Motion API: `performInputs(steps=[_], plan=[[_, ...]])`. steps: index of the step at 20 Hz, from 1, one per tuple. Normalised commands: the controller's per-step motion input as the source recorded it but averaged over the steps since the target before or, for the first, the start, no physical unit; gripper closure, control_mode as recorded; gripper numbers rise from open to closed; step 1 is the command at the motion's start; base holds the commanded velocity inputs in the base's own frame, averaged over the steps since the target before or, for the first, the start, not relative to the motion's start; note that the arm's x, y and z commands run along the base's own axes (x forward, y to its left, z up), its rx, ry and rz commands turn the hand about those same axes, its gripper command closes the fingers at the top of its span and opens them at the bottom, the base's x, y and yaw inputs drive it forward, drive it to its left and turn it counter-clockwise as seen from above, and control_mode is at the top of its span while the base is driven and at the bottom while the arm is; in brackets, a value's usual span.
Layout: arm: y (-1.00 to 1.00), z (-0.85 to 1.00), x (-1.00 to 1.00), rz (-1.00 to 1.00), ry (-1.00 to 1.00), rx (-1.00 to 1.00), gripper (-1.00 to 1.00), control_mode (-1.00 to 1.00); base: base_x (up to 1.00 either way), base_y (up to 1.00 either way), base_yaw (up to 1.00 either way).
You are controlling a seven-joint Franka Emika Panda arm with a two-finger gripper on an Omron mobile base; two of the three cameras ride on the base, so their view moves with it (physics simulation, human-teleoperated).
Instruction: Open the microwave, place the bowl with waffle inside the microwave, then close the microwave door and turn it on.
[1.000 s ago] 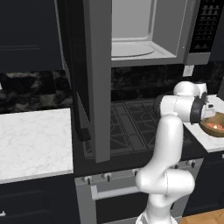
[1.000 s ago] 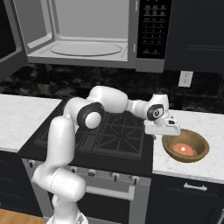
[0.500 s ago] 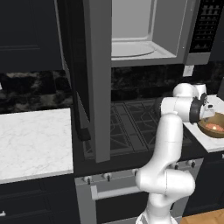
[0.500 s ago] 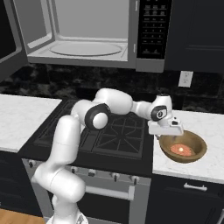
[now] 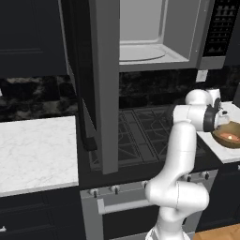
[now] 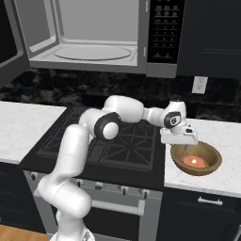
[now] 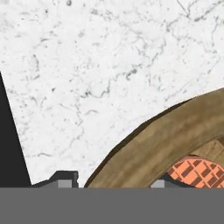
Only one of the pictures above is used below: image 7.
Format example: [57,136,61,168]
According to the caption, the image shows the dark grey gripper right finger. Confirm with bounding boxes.
[150,172,193,189]

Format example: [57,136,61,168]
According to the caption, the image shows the brown wooden bowl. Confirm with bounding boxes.
[83,87,224,189]

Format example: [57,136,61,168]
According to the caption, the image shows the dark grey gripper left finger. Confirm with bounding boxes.
[31,170,80,189]

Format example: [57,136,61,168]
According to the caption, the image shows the black microwave oven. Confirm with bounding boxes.
[0,71,32,189]

